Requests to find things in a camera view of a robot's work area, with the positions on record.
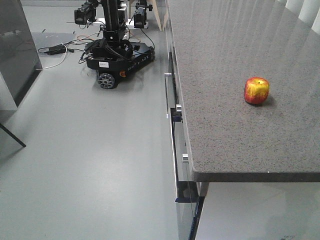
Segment red yellow apple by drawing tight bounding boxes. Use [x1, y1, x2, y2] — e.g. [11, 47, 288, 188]
[243, 77, 270, 105]

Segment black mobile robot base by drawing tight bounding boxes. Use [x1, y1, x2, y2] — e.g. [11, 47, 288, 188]
[84, 39, 155, 89]

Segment grey kitchen counter cabinet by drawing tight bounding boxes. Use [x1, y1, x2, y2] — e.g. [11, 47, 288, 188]
[166, 0, 320, 240]

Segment black robot column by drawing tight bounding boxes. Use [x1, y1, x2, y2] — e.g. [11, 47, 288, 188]
[101, 0, 126, 42]

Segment wooden easel legs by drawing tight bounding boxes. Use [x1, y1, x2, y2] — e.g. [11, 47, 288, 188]
[126, 0, 169, 32]

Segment black power adapter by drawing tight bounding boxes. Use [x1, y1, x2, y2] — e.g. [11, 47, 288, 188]
[38, 44, 68, 56]

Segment dark grey cabinet panel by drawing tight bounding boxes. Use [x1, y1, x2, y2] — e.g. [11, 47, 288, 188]
[0, 0, 41, 106]

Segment black camera unit right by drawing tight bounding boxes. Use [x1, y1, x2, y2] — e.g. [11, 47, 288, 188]
[133, 7, 147, 29]

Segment black camera unit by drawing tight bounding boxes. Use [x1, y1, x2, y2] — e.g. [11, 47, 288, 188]
[133, 7, 147, 29]
[74, 1, 98, 26]

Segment white floor cable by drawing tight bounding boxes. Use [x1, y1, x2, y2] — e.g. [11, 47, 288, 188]
[40, 43, 69, 70]

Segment black camera unit left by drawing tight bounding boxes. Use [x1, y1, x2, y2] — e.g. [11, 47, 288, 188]
[74, 1, 98, 26]

